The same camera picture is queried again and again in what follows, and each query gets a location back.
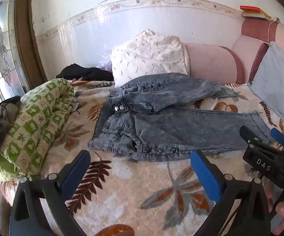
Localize green patterned quilt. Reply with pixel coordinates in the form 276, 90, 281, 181
0, 78, 75, 181

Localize stained glass window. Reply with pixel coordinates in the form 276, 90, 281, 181
0, 0, 48, 105

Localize pink padded headboard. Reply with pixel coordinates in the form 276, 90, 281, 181
185, 18, 284, 84

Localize white patterned pillow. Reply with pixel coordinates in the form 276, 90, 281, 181
110, 29, 190, 88

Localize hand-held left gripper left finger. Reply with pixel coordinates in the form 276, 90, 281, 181
9, 149, 91, 236

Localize leaf printed blanket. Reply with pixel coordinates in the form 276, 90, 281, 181
0, 79, 284, 236

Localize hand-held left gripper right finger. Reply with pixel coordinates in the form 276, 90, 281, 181
190, 149, 272, 236

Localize purple plastic bag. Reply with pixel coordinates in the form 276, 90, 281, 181
98, 52, 113, 74

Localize grey washed denim pants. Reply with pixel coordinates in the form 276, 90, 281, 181
88, 73, 276, 162

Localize light blue cloth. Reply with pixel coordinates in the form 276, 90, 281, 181
248, 41, 284, 131

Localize black cloth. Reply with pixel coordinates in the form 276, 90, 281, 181
56, 63, 115, 81

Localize beige cord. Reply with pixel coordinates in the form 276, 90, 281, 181
267, 20, 280, 47

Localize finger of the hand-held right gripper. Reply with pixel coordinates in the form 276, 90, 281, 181
240, 126, 263, 148
270, 128, 284, 151

